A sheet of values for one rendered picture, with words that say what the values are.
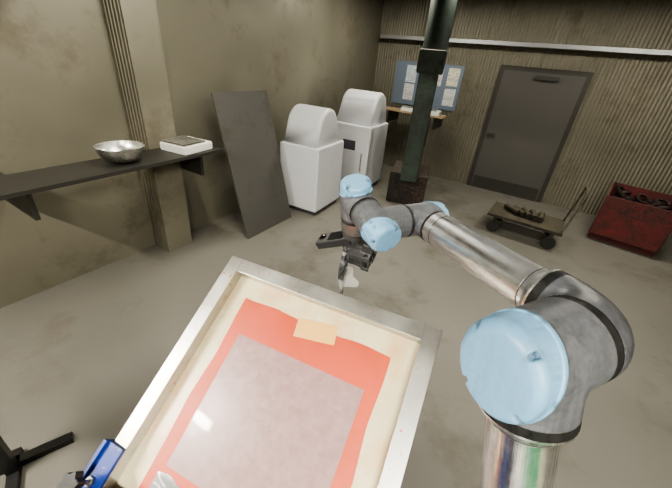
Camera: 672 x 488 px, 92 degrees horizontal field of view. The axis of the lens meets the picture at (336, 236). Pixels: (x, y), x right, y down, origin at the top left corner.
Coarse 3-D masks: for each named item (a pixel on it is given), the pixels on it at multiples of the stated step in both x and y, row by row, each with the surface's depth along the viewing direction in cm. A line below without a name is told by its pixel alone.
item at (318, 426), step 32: (320, 352) 77; (352, 352) 76; (288, 384) 75; (320, 384) 74; (352, 384) 73; (288, 416) 71; (320, 416) 70; (352, 416) 69; (288, 448) 68; (320, 448) 67; (352, 448) 66; (256, 480) 66; (288, 480) 65; (320, 480) 64; (352, 480) 64
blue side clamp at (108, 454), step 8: (104, 440) 69; (112, 440) 71; (104, 448) 69; (112, 448) 69; (120, 448) 69; (96, 456) 68; (104, 456) 68; (112, 456) 68; (120, 456) 68; (88, 464) 67; (96, 464) 68; (104, 464) 68; (112, 464) 67; (88, 472) 67; (96, 472) 67; (104, 472) 67; (96, 480) 66; (104, 480) 66
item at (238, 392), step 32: (256, 320) 84; (288, 320) 83; (224, 352) 81; (256, 352) 80; (288, 352) 78; (224, 384) 77; (256, 384) 76; (192, 416) 74; (224, 416) 73; (256, 416) 72; (192, 448) 71; (224, 448) 70; (256, 448) 69; (192, 480) 68; (224, 480) 67
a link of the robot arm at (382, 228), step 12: (360, 204) 72; (372, 204) 71; (360, 216) 70; (372, 216) 68; (384, 216) 68; (396, 216) 70; (408, 216) 71; (360, 228) 70; (372, 228) 67; (384, 228) 66; (396, 228) 67; (408, 228) 71; (372, 240) 67; (384, 240) 67; (396, 240) 69
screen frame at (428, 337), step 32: (224, 288) 86; (288, 288) 83; (320, 288) 82; (192, 320) 83; (384, 320) 75; (192, 352) 81; (160, 384) 76; (416, 384) 67; (416, 416) 64; (128, 448) 70; (384, 480) 60
